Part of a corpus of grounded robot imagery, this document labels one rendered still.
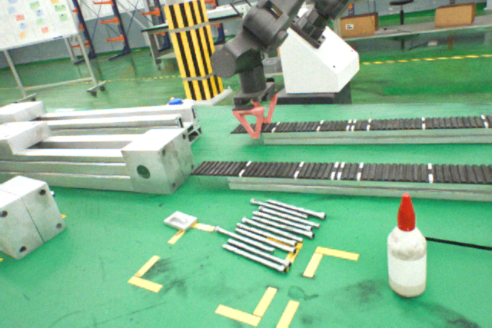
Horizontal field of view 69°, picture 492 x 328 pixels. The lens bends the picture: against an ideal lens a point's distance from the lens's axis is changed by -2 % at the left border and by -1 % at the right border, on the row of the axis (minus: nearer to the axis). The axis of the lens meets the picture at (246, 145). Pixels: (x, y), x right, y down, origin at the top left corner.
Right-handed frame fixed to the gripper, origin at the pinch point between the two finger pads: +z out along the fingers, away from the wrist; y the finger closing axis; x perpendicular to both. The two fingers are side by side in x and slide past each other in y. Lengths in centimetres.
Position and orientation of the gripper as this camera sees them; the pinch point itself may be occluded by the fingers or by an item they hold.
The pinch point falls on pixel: (260, 127)
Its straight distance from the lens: 83.0
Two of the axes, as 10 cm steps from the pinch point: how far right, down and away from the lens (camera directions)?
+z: 1.8, 9.0, 3.9
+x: 9.1, -0.1, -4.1
